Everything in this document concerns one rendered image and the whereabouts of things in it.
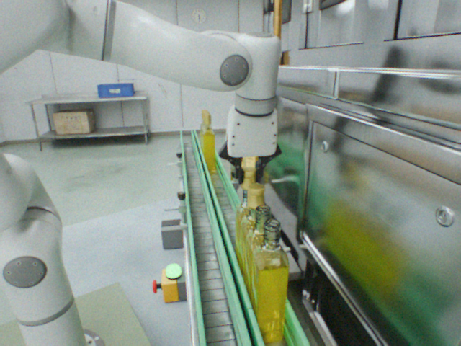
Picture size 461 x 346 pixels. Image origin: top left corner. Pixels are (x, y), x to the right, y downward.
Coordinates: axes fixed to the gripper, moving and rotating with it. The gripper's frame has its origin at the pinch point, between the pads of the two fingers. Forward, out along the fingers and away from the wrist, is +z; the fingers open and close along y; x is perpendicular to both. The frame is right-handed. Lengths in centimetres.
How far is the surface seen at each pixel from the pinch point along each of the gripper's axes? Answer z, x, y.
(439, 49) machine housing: -31.9, 22.2, -15.5
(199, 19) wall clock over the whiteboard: 46, -570, -26
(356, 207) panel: -6.8, 20.8, -13.0
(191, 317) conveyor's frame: 25.1, 18.1, 14.6
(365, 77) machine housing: -25.5, 13.0, -13.1
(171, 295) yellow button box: 39.7, 2.9, 20.4
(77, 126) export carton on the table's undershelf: 208, -459, 206
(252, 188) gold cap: -1.2, 7.0, 0.8
